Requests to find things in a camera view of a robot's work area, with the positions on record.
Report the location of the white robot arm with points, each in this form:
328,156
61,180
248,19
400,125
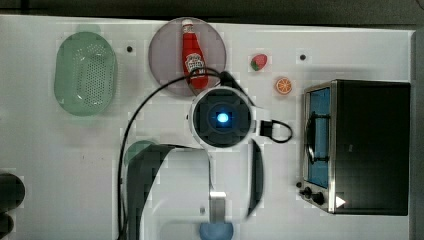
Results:
218,182

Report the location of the black toaster oven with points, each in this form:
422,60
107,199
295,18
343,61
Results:
356,147

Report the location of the red ketchup bottle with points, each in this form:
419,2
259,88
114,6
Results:
192,57

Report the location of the orange slice toy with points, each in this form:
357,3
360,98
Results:
283,86

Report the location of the grey round plate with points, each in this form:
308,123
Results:
165,49

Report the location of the blue cup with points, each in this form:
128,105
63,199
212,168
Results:
216,231

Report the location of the green plastic colander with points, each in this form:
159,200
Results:
85,74

